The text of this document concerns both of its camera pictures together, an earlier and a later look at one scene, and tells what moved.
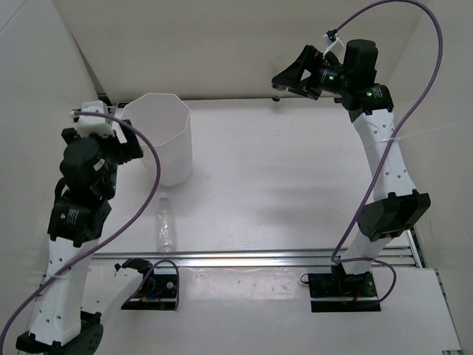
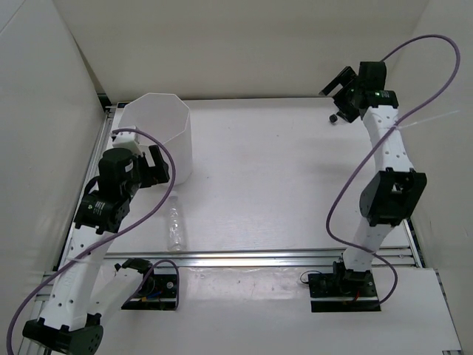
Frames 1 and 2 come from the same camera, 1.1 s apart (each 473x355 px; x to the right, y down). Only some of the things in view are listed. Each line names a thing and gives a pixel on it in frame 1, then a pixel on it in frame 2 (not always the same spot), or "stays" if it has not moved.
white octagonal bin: (165, 119) stays
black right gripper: (291, 77) → (346, 78)
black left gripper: (128, 149) → (157, 174)
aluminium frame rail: (391, 257) stays
